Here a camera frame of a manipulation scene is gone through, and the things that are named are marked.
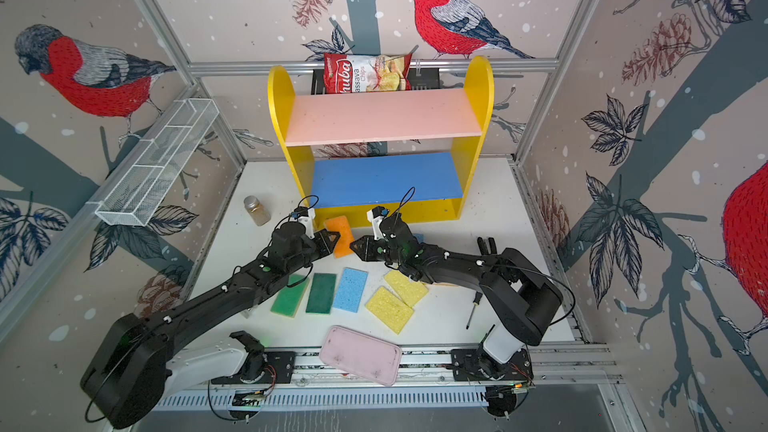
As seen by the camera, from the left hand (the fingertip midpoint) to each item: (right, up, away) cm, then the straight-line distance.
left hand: (341, 235), depth 81 cm
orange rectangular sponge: (+1, -3, +1) cm, 3 cm away
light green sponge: (-15, -19, +2) cm, 25 cm away
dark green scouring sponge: (-6, -18, +4) cm, 19 cm away
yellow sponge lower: (+13, -21, +1) cm, 25 cm away
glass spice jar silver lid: (-30, +5, +14) cm, 34 cm away
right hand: (+2, -5, +1) cm, 6 cm away
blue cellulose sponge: (+2, -17, +5) cm, 18 cm away
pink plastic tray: (+7, -29, -8) cm, 31 cm away
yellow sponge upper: (+20, -18, +4) cm, 27 cm away
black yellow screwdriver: (+38, -20, +3) cm, 43 cm away
